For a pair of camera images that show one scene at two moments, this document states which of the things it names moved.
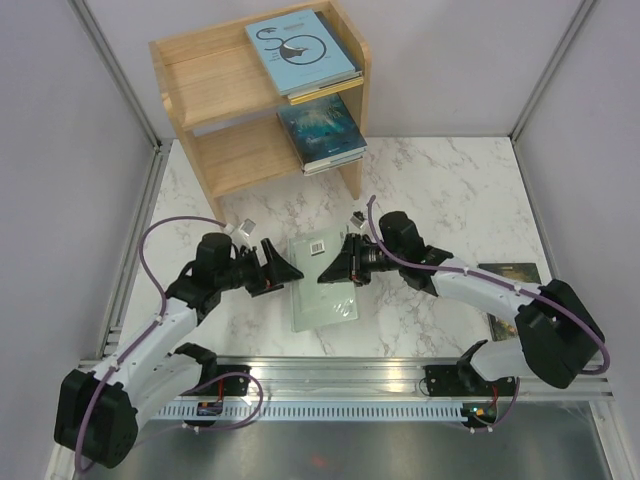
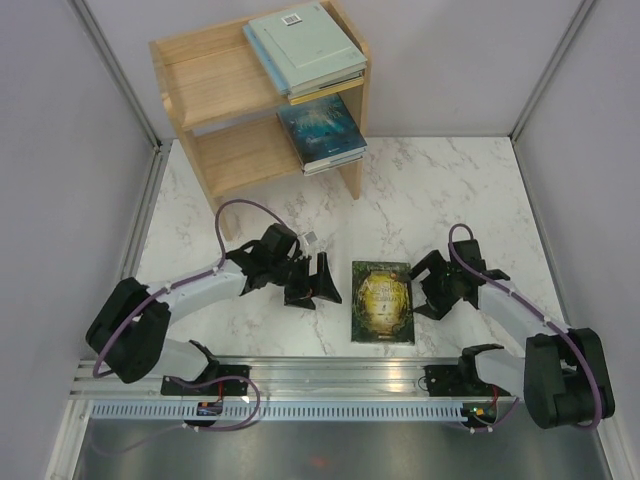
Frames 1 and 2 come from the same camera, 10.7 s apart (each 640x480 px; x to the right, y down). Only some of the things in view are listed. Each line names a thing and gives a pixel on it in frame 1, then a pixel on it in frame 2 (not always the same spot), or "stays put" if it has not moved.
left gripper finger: [276, 274] → [294, 296]
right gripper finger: [342, 267] → [431, 261]
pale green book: [314, 303] → [307, 46]
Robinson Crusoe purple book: [314, 168] stays put
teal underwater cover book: [322, 131] stays put
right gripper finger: [339, 269] → [437, 307]
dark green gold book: [521, 275] → [382, 307]
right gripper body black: [368, 258] → [440, 282]
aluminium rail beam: [386, 379] stays put
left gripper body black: [246, 271] → [296, 273]
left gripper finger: [279, 268] → [326, 287]
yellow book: [328, 90] stays put
